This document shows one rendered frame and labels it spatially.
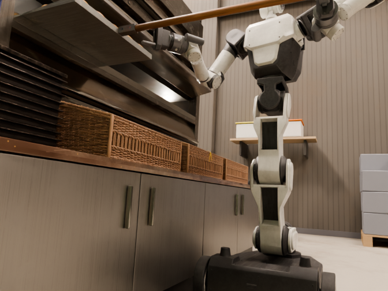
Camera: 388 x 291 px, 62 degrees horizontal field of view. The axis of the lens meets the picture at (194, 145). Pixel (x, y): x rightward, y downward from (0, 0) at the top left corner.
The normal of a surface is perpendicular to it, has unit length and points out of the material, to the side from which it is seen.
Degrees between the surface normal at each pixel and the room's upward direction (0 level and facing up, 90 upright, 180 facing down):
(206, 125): 90
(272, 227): 112
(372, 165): 90
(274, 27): 90
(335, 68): 90
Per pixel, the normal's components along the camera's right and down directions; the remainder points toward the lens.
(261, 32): -0.61, -0.15
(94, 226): 0.91, -0.02
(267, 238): -0.42, -0.02
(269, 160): -0.41, -0.23
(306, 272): -0.26, -0.81
